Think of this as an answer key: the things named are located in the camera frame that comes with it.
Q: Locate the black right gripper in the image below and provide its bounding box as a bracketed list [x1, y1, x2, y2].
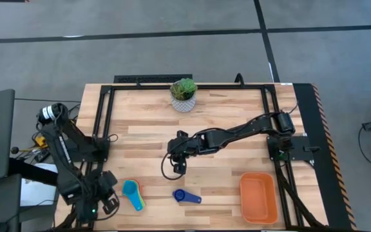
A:
[167, 130, 203, 162]

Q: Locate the teal measuring cup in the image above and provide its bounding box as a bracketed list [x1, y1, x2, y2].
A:
[122, 179, 146, 212]

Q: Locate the dark blue measuring cup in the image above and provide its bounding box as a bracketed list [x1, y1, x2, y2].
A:
[172, 188, 202, 205]

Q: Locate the orange rectangular plastic basket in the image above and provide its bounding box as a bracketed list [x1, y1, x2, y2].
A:
[238, 171, 279, 225]

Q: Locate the succulent in white patterned pot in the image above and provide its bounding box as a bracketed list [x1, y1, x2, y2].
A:
[169, 77, 198, 113]

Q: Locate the white paper sheet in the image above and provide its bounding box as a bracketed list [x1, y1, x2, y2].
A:
[20, 162, 64, 207]

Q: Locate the black ribbed floor mat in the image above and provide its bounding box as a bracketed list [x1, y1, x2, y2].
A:
[113, 73, 193, 84]

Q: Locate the black mat with hazard stripes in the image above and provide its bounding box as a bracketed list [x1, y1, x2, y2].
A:
[292, 82, 359, 231]

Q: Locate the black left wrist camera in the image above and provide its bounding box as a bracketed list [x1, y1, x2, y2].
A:
[102, 197, 120, 215]

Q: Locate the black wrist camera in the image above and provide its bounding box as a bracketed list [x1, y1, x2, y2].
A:
[102, 197, 120, 215]
[173, 162, 187, 176]

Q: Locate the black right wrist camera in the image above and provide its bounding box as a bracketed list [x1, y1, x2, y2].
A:
[173, 162, 187, 176]

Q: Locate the black right camera cable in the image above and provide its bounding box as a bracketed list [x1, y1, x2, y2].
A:
[160, 150, 182, 181]

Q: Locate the black camera cable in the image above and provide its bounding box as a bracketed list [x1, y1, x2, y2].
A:
[95, 193, 121, 222]
[160, 150, 182, 181]

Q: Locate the black left camera cable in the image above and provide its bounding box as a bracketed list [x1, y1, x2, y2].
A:
[95, 193, 121, 222]

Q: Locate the black metal table frame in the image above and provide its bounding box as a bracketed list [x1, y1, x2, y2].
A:
[55, 82, 330, 231]

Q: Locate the yellow cable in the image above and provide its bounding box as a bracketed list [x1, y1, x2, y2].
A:
[27, 135, 50, 152]

